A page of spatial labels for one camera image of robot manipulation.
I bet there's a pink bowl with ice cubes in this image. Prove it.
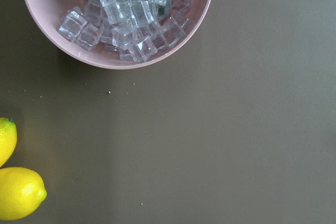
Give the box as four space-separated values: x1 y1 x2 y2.
25 0 211 70

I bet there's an upper whole lemon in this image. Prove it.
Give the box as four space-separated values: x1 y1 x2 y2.
1 118 17 166

